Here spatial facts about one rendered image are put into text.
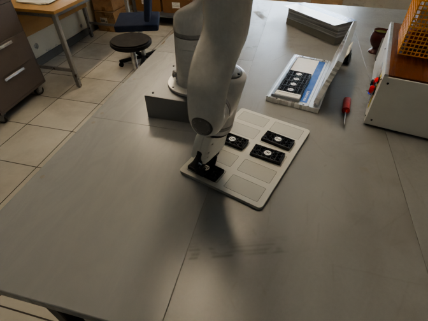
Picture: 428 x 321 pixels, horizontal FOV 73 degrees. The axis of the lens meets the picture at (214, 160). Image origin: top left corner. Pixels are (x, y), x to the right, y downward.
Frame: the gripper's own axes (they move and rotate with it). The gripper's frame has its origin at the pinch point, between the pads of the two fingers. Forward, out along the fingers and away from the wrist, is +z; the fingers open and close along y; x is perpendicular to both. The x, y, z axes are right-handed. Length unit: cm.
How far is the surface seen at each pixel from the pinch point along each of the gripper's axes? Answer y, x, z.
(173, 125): -12.3, -22.4, 8.3
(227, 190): 2.8, 9.7, 0.5
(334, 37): -119, -2, 0
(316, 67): -82, 3, 1
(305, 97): -54, 9, 0
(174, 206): 15.0, 1.2, 3.4
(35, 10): -86, -239, 70
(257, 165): -10.6, 11.9, 0.1
